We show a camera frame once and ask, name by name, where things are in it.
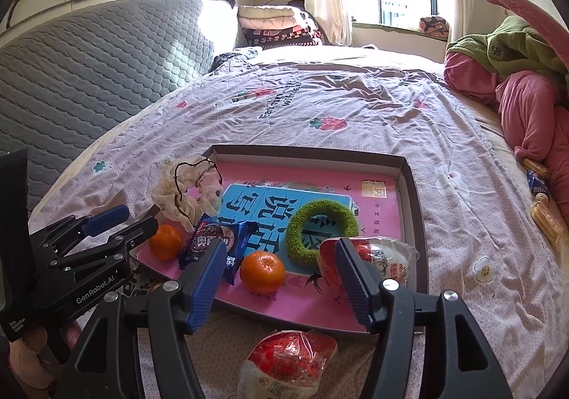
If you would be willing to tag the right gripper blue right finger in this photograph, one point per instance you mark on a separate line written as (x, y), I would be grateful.
(360, 285)

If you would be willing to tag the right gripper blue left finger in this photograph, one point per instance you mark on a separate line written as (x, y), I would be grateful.
(201, 281)

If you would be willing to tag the person's left hand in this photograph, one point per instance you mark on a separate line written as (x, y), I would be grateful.
(33, 371)

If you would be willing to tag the lilac strawberry print bedsheet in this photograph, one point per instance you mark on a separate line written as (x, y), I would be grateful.
(479, 236)

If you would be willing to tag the stack of folded blankets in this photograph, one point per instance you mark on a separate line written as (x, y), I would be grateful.
(270, 26)

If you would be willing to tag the yellow wafer snack pack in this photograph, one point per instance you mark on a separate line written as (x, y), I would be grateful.
(545, 219)

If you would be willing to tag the orange tangerine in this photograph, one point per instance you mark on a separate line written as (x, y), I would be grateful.
(167, 243)
(262, 272)

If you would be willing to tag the green blanket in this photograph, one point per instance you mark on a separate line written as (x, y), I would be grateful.
(513, 46)

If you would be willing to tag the pink quilt heap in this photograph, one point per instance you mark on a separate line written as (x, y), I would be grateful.
(532, 117)

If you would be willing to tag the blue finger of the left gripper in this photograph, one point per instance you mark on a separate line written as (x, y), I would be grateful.
(139, 232)
(108, 219)

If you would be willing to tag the grey quilted headboard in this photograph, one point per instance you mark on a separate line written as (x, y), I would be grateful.
(67, 82)

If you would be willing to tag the blue snack packet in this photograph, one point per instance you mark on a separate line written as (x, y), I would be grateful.
(234, 237)

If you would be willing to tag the patterned cushion on sill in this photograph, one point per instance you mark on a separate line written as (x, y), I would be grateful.
(435, 27)

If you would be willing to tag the small blue snack wrapper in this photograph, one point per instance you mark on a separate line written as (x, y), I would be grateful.
(537, 185)

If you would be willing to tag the red snack bag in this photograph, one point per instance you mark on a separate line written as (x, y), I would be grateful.
(391, 257)
(286, 364)

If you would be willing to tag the cream lace scrunchie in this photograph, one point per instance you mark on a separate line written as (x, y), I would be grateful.
(188, 188)

